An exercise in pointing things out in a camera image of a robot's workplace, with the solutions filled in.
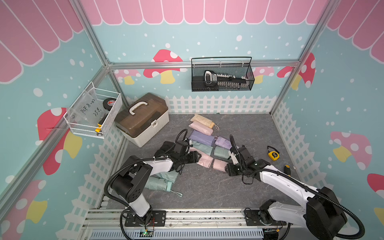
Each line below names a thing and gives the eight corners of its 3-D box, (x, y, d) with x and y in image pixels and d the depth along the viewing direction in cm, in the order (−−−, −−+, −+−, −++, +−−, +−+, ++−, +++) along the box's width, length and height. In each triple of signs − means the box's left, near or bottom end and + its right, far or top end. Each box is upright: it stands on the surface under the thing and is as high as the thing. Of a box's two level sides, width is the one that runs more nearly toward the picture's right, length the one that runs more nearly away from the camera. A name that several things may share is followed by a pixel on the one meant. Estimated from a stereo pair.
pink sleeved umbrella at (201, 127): (189, 127, 113) (189, 124, 111) (193, 121, 117) (193, 119, 114) (210, 136, 108) (211, 134, 105) (214, 130, 111) (214, 128, 109)
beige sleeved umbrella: (192, 121, 118) (191, 117, 114) (195, 117, 120) (195, 113, 117) (216, 132, 111) (217, 128, 107) (219, 127, 114) (220, 123, 110)
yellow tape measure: (270, 161, 97) (271, 159, 95) (265, 147, 103) (266, 145, 101) (279, 161, 97) (281, 159, 95) (274, 147, 103) (276, 145, 101)
